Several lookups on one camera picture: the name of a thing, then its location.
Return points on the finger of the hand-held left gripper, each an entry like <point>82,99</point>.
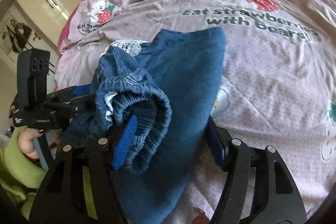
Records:
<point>78,106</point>
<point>78,90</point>

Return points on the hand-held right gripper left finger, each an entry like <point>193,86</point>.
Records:
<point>126,146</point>

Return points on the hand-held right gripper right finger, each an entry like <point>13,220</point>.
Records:
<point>215,146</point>

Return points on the blue pants with lace trim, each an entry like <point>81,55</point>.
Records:
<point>183,82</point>

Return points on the person's left forearm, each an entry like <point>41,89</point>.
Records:
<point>18,176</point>

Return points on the person's left hand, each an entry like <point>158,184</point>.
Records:
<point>26,142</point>

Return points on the dark hanging bag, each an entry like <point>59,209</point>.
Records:
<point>18,35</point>

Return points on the pink strawberry printed blanket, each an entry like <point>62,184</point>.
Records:
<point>262,82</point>

